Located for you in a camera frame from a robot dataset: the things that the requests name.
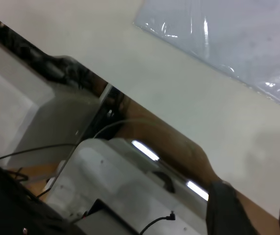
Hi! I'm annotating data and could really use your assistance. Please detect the grey white cabinet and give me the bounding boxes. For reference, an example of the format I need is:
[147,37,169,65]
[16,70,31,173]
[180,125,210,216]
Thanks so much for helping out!
[0,31,103,168]

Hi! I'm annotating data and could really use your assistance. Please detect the black cable with connector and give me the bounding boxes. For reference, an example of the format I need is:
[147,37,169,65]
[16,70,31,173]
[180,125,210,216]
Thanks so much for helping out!
[139,211,177,235]

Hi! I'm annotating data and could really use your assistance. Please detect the clear red-zip plastic bag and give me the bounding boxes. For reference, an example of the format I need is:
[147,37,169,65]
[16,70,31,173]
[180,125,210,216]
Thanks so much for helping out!
[132,0,280,110]

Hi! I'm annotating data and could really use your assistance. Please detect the white plastic housing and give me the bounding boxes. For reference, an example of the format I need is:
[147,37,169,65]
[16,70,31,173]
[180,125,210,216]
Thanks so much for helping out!
[48,138,209,235]

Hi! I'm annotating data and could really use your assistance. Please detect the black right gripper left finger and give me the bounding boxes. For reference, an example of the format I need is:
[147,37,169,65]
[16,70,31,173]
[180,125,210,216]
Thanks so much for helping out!
[206,181,259,235]

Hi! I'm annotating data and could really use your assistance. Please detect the thin black wire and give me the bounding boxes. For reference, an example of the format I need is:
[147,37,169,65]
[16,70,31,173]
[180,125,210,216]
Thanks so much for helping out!
[0,142,78,161]

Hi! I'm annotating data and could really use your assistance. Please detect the grey device box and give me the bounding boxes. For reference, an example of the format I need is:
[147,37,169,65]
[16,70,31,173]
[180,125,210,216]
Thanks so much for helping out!
[73,198,140,235]

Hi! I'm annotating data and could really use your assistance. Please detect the black flat panel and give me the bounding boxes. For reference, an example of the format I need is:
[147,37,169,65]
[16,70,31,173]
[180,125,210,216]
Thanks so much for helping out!
[0,149,89,235]

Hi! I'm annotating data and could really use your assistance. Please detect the grey curved cable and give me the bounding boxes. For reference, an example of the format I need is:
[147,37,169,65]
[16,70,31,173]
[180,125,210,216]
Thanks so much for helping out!
[93,118,163,141]

